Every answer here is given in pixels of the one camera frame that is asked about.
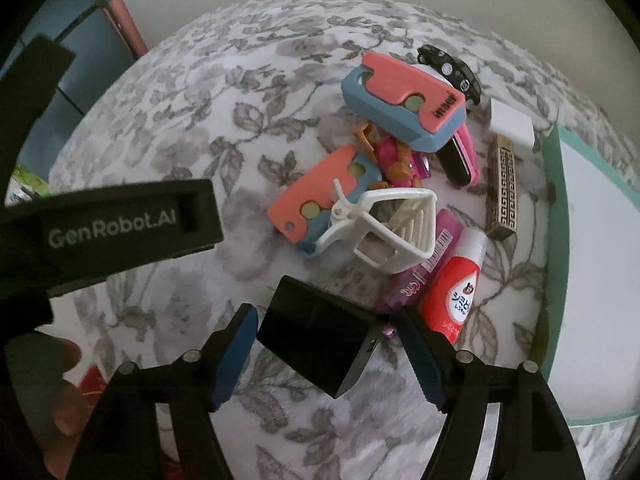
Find red white small bottle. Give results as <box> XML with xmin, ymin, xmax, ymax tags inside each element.
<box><xmin>418</xmin><ymin>228</ymin><xmax>488</xmax><ymax>344</ymax></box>

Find purple tube package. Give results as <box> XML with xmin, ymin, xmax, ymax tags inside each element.
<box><xmin>375</xmin><ymin>208</ymin><xmax>463</xmax><ymax>313</ymax></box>

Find black rectangular box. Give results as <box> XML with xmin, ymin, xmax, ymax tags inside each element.
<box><xmin>257</xmin><ymin>275</ymin><xmax>383</xmax><ymax>399</ymax></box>

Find white plastic clip holder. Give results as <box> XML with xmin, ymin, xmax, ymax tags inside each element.
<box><xmin>314</xmin><ymin>180</ymin><xmax>437</xmax><ymax>275</ymax></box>

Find person's hand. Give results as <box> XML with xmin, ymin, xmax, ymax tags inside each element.
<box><xmin>6</xmin><ymin>332</ymin><xmax>90</xmax><ymax>479</ymax></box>

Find white tray teal rim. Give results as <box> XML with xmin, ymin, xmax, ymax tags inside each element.
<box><xmin>533</xmin><ymin>126</ymin><xmax>639</xmax><ymax>427</ymax></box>

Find blue cabinet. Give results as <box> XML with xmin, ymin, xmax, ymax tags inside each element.
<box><xmin>6</xmin><ymin>0</ymin><xmax>134</xmax><ymax>179</ymax></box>

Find gold patterned comb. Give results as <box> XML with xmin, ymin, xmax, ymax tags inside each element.
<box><xmin>485</xmin><ymin>134</ymin><xmax>518</xmax><ymax>240</ymax></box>

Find pink wooden board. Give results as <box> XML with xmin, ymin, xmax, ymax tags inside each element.
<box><xmin>104</xmin><ymin>0</ymin><xmax>149</xmax><ymax>58</ymax></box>

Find floral grey blanket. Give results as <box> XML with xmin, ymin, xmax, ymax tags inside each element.
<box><xmin>49</xmin><ymin>0</ymin><xmax>639</xmax><ymax>479</ymax></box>

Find coral blue toy lower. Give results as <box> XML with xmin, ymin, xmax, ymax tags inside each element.
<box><xmin>267</xmin><ymin>144</ymin><xmax>382</xmax><ymax>257</ymax></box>

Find coral blue toy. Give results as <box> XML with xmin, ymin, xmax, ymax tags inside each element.
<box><xmin>267</xmin><ymin>144</ymin><xmax>382</xmax><ymax>257</ymax></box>
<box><xmin>341</xmin><ymin>52</ymin><xmax>466</xmax><ymax>153</ymax></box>

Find pink black folding brush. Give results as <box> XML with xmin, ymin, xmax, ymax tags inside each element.
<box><xmin>435</xmin><ymin>125</ymin><xmax>480</xmax><ymax>188</ymax></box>

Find pink brown puppy figure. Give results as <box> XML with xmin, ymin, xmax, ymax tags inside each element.
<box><xmin>352</xmin><ymin>122</ymin><xmax>432</xmax><ymax>188</ymax></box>

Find white charger block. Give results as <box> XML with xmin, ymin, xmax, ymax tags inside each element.
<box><xmin>487</xmin><ymin>98</ymin><xmax>535</xmax><ymax>150</ymax></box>

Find coral blue toy upper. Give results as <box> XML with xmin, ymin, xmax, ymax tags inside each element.
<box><xmin>341</xmin><ymin>52</ymin><xmax>466</xmax><ymax>153</ymax></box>

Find black toy car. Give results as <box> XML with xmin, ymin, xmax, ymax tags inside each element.
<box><xmin>416</xmin><ymin>44</ymin><xmax>482</xmax><ymax>105</ymax></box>

